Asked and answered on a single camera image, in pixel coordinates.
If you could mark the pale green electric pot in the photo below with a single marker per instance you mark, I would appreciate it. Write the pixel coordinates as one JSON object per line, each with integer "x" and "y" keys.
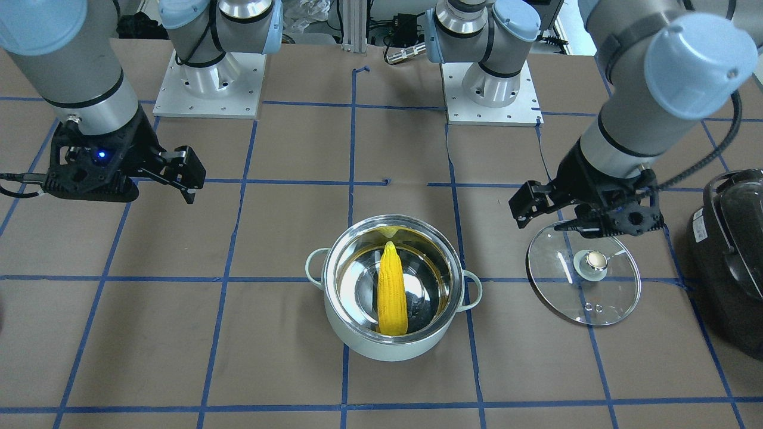
{"x": 436, "y": 286}

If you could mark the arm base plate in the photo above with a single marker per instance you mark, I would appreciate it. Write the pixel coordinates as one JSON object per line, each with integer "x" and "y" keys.
{"x": 230, "y": 89}
{"x": 474, "y": 97}

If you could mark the yellow plastic corn cob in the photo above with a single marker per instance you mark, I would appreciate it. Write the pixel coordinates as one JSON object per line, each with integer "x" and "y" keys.
{"x": 391, "y": 295}

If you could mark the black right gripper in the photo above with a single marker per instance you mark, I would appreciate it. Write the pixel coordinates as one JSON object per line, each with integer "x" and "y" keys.
{"x": 138, "y": 145}

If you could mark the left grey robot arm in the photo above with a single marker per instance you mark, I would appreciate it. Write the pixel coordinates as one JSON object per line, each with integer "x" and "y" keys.
{"x": 671, "y": 65}

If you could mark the glass pot lid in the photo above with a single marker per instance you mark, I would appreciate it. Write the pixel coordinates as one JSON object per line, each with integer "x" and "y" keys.
{"x": 592, "y": 281}

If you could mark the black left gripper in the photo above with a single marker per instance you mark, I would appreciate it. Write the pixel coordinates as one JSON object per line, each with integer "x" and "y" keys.
{"x": 581, "y": 171}

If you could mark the dark brown rice cooker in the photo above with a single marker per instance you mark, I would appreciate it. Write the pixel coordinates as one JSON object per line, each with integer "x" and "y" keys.
{"x": 726, "y": 242}

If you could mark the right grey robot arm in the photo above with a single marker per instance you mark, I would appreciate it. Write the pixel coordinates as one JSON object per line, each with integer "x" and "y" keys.
{"x": 63, "y": 49}

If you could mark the aluminium frame post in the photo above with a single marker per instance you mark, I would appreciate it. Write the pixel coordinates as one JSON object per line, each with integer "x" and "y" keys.
{"x": 354, "y": 26}

